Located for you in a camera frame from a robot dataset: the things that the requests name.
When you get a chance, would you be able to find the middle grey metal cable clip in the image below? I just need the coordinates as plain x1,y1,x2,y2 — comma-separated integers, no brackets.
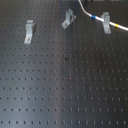
61,9,73,29

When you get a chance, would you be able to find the grey metal cable clip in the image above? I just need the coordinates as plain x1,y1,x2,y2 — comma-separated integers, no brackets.
24,20,34,44
101,12,111,34
61,9,73,29

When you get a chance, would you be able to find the left grey metal cable clip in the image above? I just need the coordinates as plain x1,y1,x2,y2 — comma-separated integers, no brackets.
24,20,34,44

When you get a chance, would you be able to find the white cable with coloured bands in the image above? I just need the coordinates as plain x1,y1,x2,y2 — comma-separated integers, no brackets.
77,0,128,33

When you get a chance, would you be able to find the right grey metal cable clip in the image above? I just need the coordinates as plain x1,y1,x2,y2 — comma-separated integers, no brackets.
101,12,111,34

